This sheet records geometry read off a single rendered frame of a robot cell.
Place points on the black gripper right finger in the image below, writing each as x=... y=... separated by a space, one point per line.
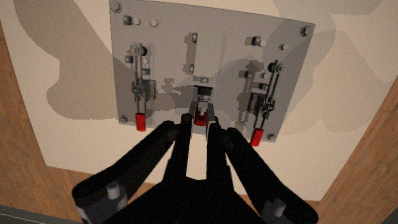
x=274 y=202

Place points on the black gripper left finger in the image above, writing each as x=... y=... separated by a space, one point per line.
x=102 y=195

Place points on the grey metal fixture plate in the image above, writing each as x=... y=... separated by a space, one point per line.
x=170 y=51

